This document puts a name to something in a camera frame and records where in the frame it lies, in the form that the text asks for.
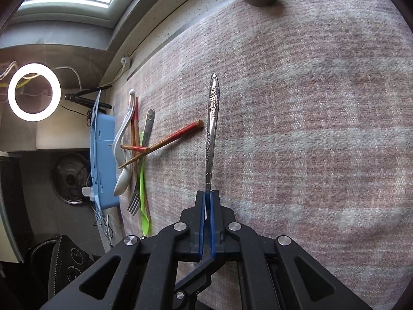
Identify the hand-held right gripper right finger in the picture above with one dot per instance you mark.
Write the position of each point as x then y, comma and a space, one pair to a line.
213, 226

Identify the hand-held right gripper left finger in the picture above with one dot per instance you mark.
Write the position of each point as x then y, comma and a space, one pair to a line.
201, 226

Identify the white ceramic soup spoon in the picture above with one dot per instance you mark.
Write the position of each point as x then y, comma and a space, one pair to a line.
122, 180

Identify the blue plastic utensil basket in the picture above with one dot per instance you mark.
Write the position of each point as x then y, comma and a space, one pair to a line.
105, 142

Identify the silver metal fork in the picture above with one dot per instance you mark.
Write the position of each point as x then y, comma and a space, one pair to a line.
147, 129

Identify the black floor fan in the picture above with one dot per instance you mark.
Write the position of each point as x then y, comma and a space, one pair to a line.
69, 180

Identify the black tripod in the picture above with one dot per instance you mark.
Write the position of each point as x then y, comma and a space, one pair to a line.
84, 100

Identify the green plastic spoon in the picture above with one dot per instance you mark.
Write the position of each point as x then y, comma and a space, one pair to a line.
142, 180

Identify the ornate silver metal utensil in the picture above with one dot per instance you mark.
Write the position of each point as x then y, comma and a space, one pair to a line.
213, 119

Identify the white charger adapter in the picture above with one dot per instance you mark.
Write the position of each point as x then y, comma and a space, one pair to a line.
87, 193

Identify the white low cabinet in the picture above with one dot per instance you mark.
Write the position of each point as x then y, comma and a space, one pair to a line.
64, 132

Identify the pink grey checked towel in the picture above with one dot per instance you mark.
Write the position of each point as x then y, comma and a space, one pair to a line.
290, 135

